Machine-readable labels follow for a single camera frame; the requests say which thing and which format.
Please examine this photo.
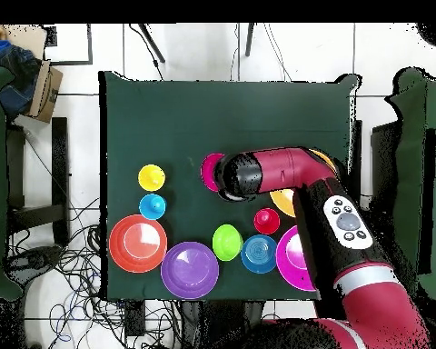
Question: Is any tangle of floor cables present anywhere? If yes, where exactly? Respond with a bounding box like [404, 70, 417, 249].
[6, 197, 183, 349]

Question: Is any brown cardboard box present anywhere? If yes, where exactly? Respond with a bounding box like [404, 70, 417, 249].
[23, 59, 64, 124]

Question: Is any black tripod leg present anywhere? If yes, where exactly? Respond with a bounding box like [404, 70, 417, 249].
[137, 23, 166, 64]
[244, 23, 256, 57]

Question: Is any blue bowl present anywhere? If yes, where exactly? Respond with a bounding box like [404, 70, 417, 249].
[240, 234, 278, 274]

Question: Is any black stool frame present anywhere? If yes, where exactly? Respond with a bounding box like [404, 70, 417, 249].
[5, 116, 71, 248]

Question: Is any blue cup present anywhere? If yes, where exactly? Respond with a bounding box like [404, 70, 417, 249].
[138, 193, 167, 222]

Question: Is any purple bowl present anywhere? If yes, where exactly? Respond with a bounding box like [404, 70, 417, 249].
[160, 241, 221, 301]

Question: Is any large orange bowl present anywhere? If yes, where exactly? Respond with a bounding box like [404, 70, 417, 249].
[269, 147, 340, 218]

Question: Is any dark green tablecloth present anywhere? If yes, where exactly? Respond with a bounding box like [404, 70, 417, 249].
[98, 70, 362, 303]

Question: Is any green bowl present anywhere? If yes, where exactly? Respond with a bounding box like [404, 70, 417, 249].
[212, 224, 245, 263]

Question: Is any large pink bowl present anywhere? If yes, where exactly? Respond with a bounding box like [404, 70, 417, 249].
[274, 224, 317, 293]

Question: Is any red-orange bowl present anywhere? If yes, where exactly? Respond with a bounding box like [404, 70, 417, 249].
[108, 214, 169, 274]

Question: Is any small crimson bowl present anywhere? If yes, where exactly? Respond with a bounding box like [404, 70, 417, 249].
[200, 153, 225, 193]

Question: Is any yellow cup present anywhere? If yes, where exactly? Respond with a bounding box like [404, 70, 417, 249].
[137, 164, 167, 193]

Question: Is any black pedestal foot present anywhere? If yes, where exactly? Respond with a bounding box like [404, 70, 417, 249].
[3, 244, 64, 281]

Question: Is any white panel black frame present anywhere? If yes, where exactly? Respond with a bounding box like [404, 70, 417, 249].
[43, 23, 94, 66]

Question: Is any red cup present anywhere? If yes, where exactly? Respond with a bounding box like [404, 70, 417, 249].
[253, 207, 282, 235]

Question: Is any blue fabric bundle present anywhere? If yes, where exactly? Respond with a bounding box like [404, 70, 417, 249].
[0, 37, 41, 119]

